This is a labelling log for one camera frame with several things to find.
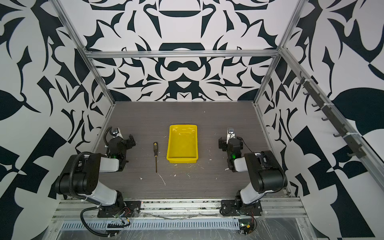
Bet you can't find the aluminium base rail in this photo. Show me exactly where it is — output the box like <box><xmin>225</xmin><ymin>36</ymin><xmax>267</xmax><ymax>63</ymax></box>
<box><xmin>52</xmin><ymin>197</ymin><xmax>308</xmax><ymax>220</ymax></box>

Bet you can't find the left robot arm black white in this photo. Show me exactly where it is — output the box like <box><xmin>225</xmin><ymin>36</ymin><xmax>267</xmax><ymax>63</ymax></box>
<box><xmin>55</xmin><ymin>127</ymin><xmax>136</xmax><ymax>214</ymax></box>

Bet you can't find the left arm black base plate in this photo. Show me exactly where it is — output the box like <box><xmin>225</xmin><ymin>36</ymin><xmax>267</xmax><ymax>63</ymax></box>
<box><xmin>97</xmin><ymin>201</ymin><xmax>142</xmax><ymax>218</ymax></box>

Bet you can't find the black corrugated cable hose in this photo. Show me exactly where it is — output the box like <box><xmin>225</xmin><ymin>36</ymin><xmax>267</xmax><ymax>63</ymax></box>
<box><xmin>79</xmin><ymin>205</ymin><xmax>121</xmax><ymax>238</ymax></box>

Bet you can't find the white slotted cable duct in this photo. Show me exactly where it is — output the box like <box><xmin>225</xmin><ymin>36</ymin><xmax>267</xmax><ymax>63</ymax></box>
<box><xmin>59</xmin><ymin>218</ymin><xmax>241</xmax><ymax>231</ymax></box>

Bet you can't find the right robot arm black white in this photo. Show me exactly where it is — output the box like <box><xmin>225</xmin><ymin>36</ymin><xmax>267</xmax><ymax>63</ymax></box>
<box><xmin>218</xmin><ymin>128</ymin><xmax>288</xmax><ymax>208</ymax></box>

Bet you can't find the black yellow screwdriver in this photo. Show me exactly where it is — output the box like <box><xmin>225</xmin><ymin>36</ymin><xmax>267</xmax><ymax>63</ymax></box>
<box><xmin>153</xmin><ymin>142</ymin><xmax>159</xmax><ymax>173</ymax></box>

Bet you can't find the yellow plastic bin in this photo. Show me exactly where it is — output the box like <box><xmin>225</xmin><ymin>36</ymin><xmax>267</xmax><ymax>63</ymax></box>
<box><xmin>167</xmin><ymin>125</ymin><xmax>199</xmax><ymax>164</ymax></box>

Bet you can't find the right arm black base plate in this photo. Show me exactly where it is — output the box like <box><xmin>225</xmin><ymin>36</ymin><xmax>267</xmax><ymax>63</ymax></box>
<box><xmin>220</xmin><ymin>200</ymin><xmax>263</xmax><ymax>217</ymax></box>

